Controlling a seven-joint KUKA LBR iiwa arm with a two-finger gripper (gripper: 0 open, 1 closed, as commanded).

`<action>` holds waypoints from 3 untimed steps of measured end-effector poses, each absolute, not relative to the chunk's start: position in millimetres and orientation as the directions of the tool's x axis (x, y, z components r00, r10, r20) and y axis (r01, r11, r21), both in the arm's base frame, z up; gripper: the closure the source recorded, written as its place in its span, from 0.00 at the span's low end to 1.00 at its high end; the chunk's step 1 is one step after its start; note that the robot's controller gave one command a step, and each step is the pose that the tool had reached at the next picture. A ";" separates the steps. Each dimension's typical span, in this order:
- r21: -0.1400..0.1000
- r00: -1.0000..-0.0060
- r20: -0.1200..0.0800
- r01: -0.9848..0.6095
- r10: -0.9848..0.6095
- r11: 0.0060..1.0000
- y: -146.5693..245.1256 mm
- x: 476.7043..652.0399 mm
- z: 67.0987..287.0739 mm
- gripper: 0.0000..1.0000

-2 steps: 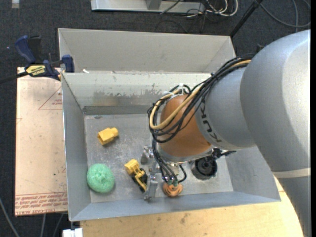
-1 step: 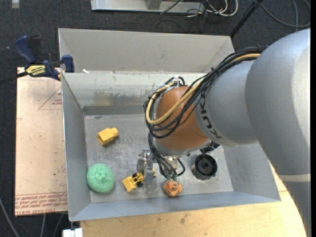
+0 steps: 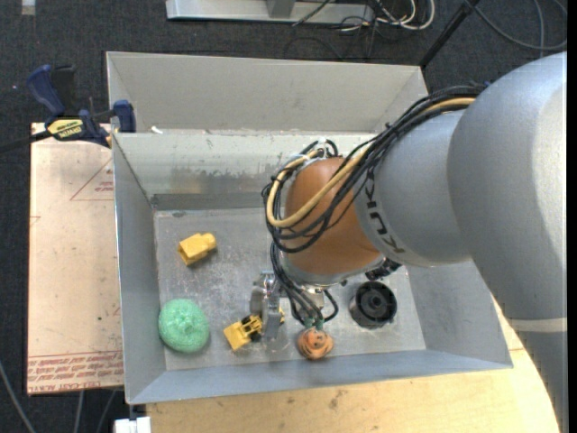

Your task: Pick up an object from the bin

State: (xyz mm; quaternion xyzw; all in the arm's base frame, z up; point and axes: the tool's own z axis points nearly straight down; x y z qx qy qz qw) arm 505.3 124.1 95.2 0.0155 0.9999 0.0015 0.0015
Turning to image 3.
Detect orange toy pumpkin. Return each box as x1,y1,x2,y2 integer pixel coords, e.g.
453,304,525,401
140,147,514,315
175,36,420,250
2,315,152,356
295,327,335,361

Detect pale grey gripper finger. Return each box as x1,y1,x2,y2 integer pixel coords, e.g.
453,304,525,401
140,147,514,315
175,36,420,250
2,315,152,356
263,306,283,343
249,285,268,318

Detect yellow plastic block toy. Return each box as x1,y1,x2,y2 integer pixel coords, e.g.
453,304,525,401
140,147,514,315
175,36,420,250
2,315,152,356
178,232,218,267

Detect yellow toy bulldozer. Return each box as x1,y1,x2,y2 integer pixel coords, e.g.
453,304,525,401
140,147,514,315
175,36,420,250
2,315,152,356
223,307,287,352

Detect black round cap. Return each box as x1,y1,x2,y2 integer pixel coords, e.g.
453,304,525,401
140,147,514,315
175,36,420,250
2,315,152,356
348,281,399,329

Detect green mesh scrubber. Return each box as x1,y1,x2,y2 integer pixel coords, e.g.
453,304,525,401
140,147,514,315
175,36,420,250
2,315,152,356
157,298,211,354

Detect grey metal bin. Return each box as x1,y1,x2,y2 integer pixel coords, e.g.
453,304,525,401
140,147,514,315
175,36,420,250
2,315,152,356
105,51,514,406

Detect brown cardboard board, red print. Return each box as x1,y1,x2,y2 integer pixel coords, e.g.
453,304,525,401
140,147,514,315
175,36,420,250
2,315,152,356
26,122,125,396

